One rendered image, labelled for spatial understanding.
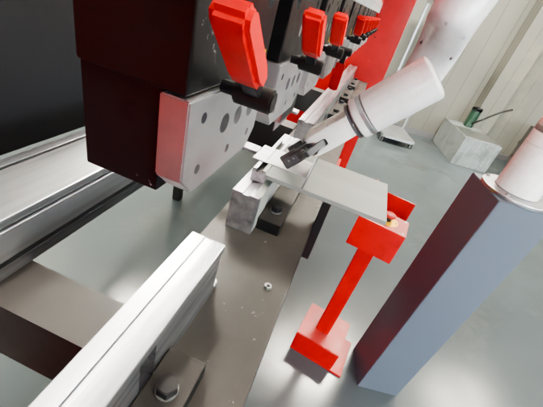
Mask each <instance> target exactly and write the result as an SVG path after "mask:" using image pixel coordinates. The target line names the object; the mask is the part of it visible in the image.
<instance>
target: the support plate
mask: <svg viewBox="0 0 543 407"><path fill-rule="evenodd" d="M305 160H306V161H308V162H314V160H315V157H313V156H310V157H308V158H306V159H305ZM264 178H265V179H267V180H269V181H272V182H274V183H278V184H280V185H282V186H284V187H287V188H290V189H292V190H294V191H298V192H300V193H302V194H305V195H308V196H310V197H313V198H315V199H319V200H321V201H323V202H325V203H328V204H331V205H333V206H336V207H338V208H342V209H343V210H346V211H348V212H351V213H354V214H356V215H358V216H362V217H364V218H366V219H369V220H372V221H375V222H377V223H379V224H383V225H385V224H386V221H387V191H388V184H386V183H382V182H380V181H377V180H375V179H373V178H369V177H367V176H364V175H362V174H358V173H356V172H354V171H351V170H348V169H345V168H343V167H341V166H337V165H335V164H332V163H329V162H326V161H323V160H321V159H318V161H317V163H316V165H315V167H314V169H313V171H312V173H311V174H310V176H309V178H308V180H307V182H306V184H305V186H304V187H303V189H301V187H302V185H303V183H304V182H305V180H306V178H304V177H301V176H299V175H297V174H294V173H291V172H289V171H287V170H283V169H281V168H279V167H276V166H272V167H271V169H270V170H269V171H268V172H267V173H266V174H265V177H264Z"/></svg>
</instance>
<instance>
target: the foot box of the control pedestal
mask: <svg viewBox="0 0 543 407"><path fill-rule="evenodd" d="M324 311H325V309H323V308H321V307H319V306H317V305H316V304H314V303H312V304H311V306H310V308H309V311H308V312H307V313H306V315H305V318H304V320H303V322H302V323H301V326H300V328H299V329H298V331H297V333H296V335H295V338H294V339H293V342H292V344H291V346H290V347H291V348H293V349H294V350H295V351H297V352H299V353H300V354H302V355H304V356H305V357H306V358H308V359H310V360H312V361H313V362H315V363H316V364H318V365H319V366H321V367H323V368H325V369H326V370H328V371H329V372H331V373H332V374H334V375H336V376H338V377H339V378H340V376H341V374H342V371H343V367H344V364H345V362H346V359H347V355H348V352H349V350H350V347H351V342H349V341H348V340H346V339H345V338H346V336H347V332H348V329H349V327H350V324H349V323H347V322H346V321H344V320H342V319H340V318H338V319H337V320H336V322H335V324H334V325H333V327H332V329H331V331H330V332H329V334H328V335H327V334H325V333H323V332H322V331H321V330H319V329H317V328H316V327H317V325H318V322H319V320H320V318H321V317H322V314H323V313H324Z"/></svg>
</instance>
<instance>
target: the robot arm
mask: <svg viewBox="0 0 543 407"><path fill-rule="evenodd" d="M498 1H499V0H435V1H434V2H433V3H432V5H431V8H430V10H429V12H428V14H427V18H426V21H425V24H424V26H423V30H422V32H421V35H420V37H419V40H418V42H417V44H416V45H415V48H414V50H413V52H412V54H411V55H410V57H409V59H408V61H407V63H406V64H405V66H404V67H403V69H400V70H399V71H398V72H396V73H394V74H392V75H390V76H389V77H387V78H386V79H384V80H382V81H381V82H378V83H377V84H376V85H374V86H372V87H370V88H368V89H367V90H365V91H364V92H362V93H360V94H358V95H357V96H355V97H354V98H352V99H350V100H348V102H347V104H346V105H344V107H343V108H344V111H341V112H339V113H337V114H335V115H333V116H331V117H330V118H328V119H326V120H324V121H322V122H321V123H319V124H316V125H314V126H313V127H312V128H311V129H310V130H309V131H308V132H307V133H306V134H305V136H304V139H303V140H299V141H298V142H296V143H294V144H292V145H290V146H289V147H288V151H289V152H287V153H285V154H284V155H282V156H280V160H281V161H282V162H283V164H284V166H285V168H286V169H289V168H291V167H292V166H295V165H296V164H298V163H300V162H302V161H304V160H305V159H306V158H308V157H310V156H312V155H313V156H314V157H318V156H320V155H322V154H324V153H326V152H328V151H330V150H332V149H333V148H335V147H337V146H339V145H341V144H342V143H344V142H346V141H348V140H350V139H351V138H352V137H354V136H356V135H357V136H358V137H359V138H362V137H364V136H365V137H369V136H371V135H373V134H375V133H377V132H379V131H381V130H383V129H384V128H387V127H389V126H390V125H392V124H395V123H397V122H398V121H400V120H403V119H405V118H408V117H410V116H412V115H413V114H415V113H416V112H418V111H420V110H422V109H424V108H425V107H428V106H430V105H432V104H433V103H436V102H438V101H440V100H441V99H443V98H444V88H443V86H442V83H441V81H442V80H443V79H444V77H445V76H446V75H447V73H448V71H449V70H450V69H451V68H452V67H453V65H454V64H455V62H456V61H457V59H458V57H459V56H460V55H461V53H462V52H463V50H464V49H465V47H466V45H467V44H468V43H469V41H470V39H471V38H472V36H473V35H474V33H475V32H476V31H477V29H478V27H479V26H480V25H481V23H482V22H483V20H484V19H485V18H486V17H487V16H488V14H489V13H490V12H491V10H492V9H493V8H494V6H495V5H496V4H497V2H498ZM481 181H482V183H483V185H484V186H485V187H486V188H488V189H489V190H490V191H492V192H493V193H495V194H496V195H497V196H499V197H500V198H502V199H505V200H506V201H508V202H510V203H512V204H514V205H516V206H518V207H521V208H524V209H527V210H529V211H532V212H539V213H543V197H542V196H543V116H542V117H541V118H540V119H539V121H538V122H537V124H536V125H535V126H534V128H533V129H532V131H531V132H530V133H529V134H528V136H527V137H526V139H525V140H524V142H523V143H522V145H521V146H520V147H519V148H518V149H517V151H516V153H515V154H514V155H513V157H512V158H511V160H510V161H509V162H508V163H507V165H506V166H505V167H504V169H503V170H502V172H501V173H500V175H496V174H488V173H487V174H484V175H483V176H482V177H481Z"/></svg>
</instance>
